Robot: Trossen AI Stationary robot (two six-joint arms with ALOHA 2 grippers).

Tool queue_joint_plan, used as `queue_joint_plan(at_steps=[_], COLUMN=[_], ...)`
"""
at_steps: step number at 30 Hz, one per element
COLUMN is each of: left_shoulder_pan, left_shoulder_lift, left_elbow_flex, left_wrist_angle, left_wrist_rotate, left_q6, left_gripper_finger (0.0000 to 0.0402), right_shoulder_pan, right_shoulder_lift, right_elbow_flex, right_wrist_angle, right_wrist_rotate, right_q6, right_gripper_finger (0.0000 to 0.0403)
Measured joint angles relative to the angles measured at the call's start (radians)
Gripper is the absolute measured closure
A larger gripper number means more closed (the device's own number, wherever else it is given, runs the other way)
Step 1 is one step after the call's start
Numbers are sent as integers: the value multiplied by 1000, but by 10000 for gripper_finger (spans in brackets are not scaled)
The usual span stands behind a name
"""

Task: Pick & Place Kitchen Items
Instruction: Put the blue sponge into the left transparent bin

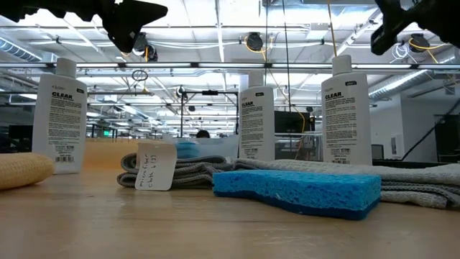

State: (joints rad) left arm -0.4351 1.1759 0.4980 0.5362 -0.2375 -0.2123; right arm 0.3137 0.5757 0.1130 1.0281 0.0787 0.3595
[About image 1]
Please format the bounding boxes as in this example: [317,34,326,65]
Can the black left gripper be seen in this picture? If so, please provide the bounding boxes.
[0,0,169,54]

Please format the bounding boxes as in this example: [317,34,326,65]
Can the yellow waffle cloth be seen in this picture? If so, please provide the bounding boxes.
[0,152,55,191]

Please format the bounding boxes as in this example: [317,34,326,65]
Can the black monitor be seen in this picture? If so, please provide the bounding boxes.
[275,110,316,134]

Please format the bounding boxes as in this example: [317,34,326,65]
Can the long ceiling light bar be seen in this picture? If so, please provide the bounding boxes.
[0,61,460,71]

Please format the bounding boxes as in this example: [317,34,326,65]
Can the grey monitor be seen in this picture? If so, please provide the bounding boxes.
[371,143,385,161]

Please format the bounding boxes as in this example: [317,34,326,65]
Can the yellow hanging cord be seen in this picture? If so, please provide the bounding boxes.
[326,0,338,58]

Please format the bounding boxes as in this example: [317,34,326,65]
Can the blue cellulose sponge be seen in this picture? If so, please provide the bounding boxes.
[213,169,382,221]
[175,141,199,160]

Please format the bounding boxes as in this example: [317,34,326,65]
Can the dark grey microfiber cloth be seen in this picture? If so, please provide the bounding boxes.
[116,153,236,191]

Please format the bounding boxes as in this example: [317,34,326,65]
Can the white handwritten paper tag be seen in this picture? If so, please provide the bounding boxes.
[134,142,178,191]

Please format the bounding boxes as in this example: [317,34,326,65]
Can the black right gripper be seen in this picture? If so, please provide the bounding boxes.
[370,0,460,55]

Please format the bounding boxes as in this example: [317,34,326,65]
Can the black metal frame rig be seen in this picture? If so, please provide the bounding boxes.
[179,89,240,138]

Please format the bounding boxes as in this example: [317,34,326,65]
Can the light grey cloth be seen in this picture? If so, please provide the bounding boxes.
[229,158,460,210]

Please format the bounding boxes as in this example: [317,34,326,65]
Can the black hanging cord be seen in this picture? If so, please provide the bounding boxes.
[264,0,270,87]
[281,0,292,113]

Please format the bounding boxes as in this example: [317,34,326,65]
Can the frosted translucent bin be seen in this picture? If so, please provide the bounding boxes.
[163,135,241,162]

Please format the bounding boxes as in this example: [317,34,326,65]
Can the black ceiling cable reel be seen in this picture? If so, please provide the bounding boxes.
[246,32,265,53]
[408,32,431,54]
[132,32,159,63]

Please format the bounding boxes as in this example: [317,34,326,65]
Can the white CLEAR label bottle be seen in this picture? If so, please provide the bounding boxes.
[31,57,88,176]
[321,54,373,165]
[239,70,276,162]

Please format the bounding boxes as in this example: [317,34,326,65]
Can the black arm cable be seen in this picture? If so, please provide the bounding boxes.
[400,99,460,162]

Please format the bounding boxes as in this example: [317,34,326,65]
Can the dark doorway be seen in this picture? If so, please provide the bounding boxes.
[433,114,460,163]

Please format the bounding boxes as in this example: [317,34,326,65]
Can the silver ventilation duct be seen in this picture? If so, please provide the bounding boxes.
[368,69,434,102]
[0,35,46,63]

